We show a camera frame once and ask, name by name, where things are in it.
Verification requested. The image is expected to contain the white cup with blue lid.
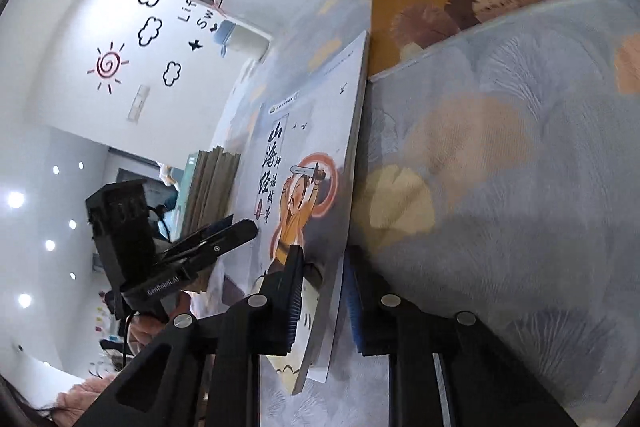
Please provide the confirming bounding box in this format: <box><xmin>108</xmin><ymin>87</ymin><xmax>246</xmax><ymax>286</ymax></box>
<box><xmin>212</xmin><ymin>19</ymin><xmax>273</xmax><ymax>60</ymax></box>

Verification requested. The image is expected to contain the row of recessed ceiling lights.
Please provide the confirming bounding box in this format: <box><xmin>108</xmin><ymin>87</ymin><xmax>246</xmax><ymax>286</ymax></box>
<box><xmin>5</xmin><ymin>159</ymin><xmax>88</xmax><ymax>308</ymax></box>

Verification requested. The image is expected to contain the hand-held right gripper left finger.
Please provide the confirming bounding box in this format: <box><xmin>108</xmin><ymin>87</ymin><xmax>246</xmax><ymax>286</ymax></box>
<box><xmin>85</xmin><ymin>244</ymin><xmax>306</xmax><ymax>427</ymax></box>

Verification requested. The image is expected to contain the person's left hand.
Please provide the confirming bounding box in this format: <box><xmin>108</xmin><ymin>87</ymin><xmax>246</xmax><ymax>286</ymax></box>
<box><xmin>127</xmin><ymin>292</ymin><xmax>193</xmax><ymax>358</ymax></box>

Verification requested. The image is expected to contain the white book with warrior figure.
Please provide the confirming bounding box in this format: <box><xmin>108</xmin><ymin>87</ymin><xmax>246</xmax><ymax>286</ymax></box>
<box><xmin>227</xmin><ymin>29</ymin><xmax>371</xmax><ymax>397</ymax></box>

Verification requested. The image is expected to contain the black lettering wall sticker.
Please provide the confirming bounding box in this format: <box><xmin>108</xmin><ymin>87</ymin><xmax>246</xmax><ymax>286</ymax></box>
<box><xmin>177</xmin><ymin>0</ymin><xmax>221</xmax><ymax>32</ymax></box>

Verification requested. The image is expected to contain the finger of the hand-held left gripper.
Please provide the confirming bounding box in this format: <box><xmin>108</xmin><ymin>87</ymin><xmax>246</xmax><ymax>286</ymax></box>
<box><xmin>155</xmin><ymin>218</ymin><xmax>260</xmax><ymax>270</ymax></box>
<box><xmin>162</xmin><ymin>213</ymin><xmax>235</xmax><ymax>256</ymax></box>

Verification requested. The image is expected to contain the red sun wall sticker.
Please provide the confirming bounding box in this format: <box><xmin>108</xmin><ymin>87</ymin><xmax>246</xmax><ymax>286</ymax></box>
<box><xmin>87</xmin><ymin>42</ymin><xmax>131</xmax><ymax>95</ymax></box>

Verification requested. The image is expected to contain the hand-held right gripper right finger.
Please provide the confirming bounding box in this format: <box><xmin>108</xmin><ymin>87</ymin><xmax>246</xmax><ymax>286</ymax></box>
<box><xmin>344</xmin><ymin>246</ymin><xmax>581</xmax><ymax>427</ymax></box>

